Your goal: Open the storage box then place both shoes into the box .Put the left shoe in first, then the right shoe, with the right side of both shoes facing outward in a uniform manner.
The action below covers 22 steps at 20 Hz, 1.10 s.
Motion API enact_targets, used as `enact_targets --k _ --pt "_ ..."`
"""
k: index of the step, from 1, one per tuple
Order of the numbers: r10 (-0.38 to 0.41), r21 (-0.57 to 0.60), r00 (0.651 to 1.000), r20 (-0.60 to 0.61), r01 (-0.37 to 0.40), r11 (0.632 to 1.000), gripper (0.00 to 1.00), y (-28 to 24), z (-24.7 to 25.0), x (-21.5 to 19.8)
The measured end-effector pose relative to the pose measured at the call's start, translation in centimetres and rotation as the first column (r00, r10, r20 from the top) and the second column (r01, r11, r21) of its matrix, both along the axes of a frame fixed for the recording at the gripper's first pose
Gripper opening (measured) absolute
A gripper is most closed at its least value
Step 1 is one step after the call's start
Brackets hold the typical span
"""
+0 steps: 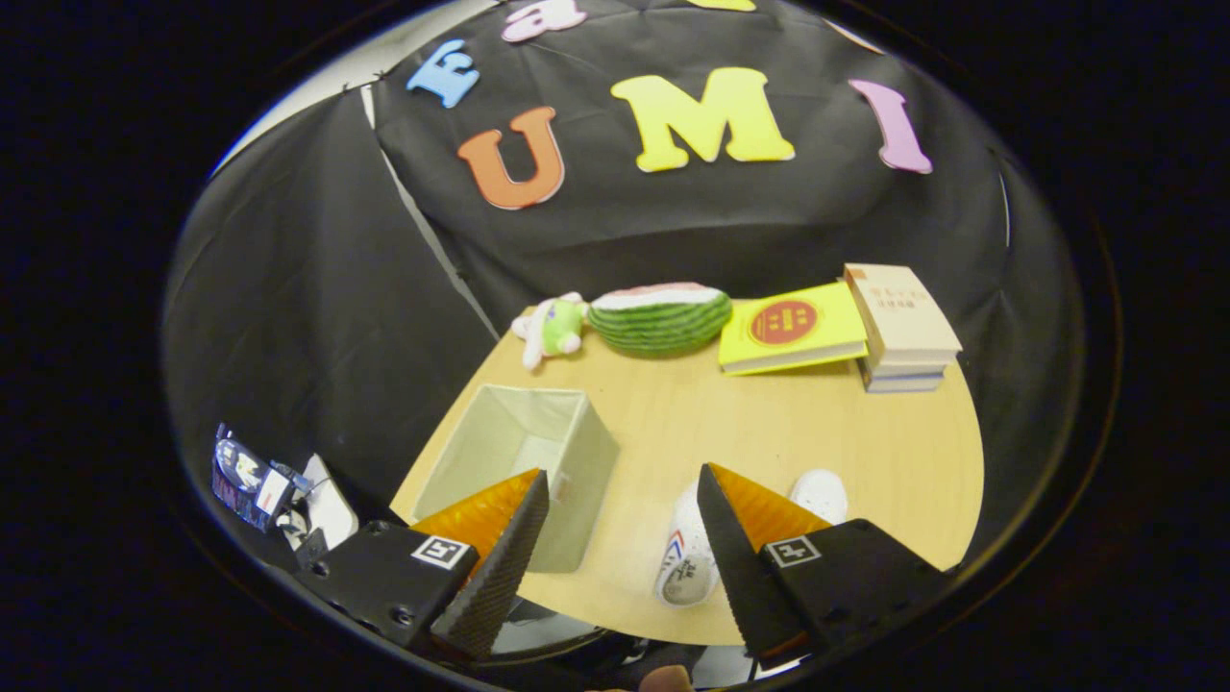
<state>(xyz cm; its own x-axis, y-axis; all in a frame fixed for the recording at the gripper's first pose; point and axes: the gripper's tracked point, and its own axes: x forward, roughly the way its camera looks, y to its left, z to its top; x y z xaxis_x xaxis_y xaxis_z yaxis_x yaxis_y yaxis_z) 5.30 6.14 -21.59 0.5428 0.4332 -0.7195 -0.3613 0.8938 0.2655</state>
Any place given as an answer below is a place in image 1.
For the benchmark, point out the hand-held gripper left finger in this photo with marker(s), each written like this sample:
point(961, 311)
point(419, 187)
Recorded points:
point(495, 577)

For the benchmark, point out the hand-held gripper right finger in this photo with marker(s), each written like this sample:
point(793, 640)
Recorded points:
point(735, 567)

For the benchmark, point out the white shoe red blue stripes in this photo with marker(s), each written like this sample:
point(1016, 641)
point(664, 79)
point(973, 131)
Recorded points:
point(819, 495)
point(687, 562)

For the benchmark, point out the beige fabric storage box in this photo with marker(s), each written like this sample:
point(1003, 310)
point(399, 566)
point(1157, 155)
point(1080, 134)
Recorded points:
point(577, 461)

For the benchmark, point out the yellow book red circle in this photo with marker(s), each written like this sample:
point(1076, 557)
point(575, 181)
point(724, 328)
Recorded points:
point(793, 332)

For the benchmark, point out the grey blue book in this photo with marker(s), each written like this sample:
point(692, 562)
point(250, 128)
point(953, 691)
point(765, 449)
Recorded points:
point(903, 384)

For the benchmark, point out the watermelon slice plush toy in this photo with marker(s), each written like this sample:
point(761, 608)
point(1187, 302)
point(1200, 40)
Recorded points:
point(661, 322)

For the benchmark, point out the pink green plush toy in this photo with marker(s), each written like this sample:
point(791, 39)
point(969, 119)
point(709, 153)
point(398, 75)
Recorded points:
point(555, 327)

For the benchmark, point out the thin pale book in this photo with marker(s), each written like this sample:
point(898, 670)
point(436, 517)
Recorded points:
point(903, 370)

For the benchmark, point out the blue printed packet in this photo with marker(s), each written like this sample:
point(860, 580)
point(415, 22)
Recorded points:
point(245, 476)

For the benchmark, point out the thick beige book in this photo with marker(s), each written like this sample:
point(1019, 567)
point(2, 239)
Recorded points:
point(903, 308)

